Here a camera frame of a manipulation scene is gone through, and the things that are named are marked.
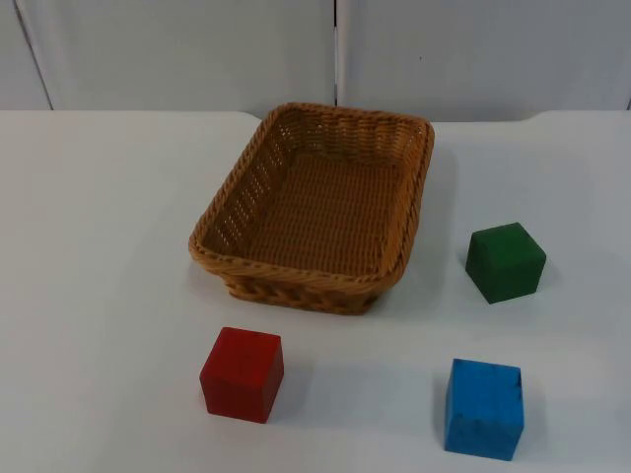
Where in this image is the red cube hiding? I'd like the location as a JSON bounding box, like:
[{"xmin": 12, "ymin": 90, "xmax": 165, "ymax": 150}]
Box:
[{"xmin": 198, "ymin": 326, "xmax": 286, "ymax": 425}]

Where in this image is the green cube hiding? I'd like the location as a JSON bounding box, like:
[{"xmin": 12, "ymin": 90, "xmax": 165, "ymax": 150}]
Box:
[{"xmin": 464, "ymin": 221, "xmax": 548, "ymax": 305}]

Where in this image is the pale brown wicker basket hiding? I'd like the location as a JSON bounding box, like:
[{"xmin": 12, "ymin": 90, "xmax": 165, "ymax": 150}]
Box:
[{"xmin": 187, "ymin": 101, "xmax": 437, "ymax": 316}]

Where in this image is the blue cube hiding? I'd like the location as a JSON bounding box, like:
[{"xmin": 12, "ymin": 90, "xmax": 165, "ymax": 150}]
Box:
[{"xmin": 444, "ymin": 358, "xmax": 526, "ymax": 462}]

